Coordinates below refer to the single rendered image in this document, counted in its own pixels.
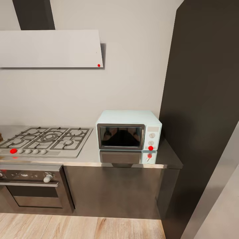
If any microwave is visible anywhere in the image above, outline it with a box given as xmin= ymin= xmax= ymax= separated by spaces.
xmin=96 ymin=110 xmax=162 ymax=151

